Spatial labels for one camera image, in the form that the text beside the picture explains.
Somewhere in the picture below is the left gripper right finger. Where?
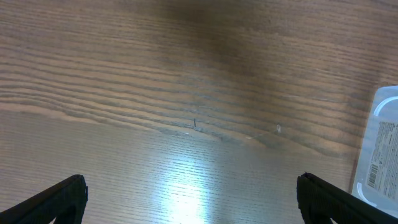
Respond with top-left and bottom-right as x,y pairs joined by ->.
297,172 -> 397,224

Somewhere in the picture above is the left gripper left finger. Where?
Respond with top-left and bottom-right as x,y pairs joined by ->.
1,174 -> 88,224

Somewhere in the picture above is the clear plastic storage box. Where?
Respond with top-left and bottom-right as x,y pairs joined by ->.
351,86 -> 397,217

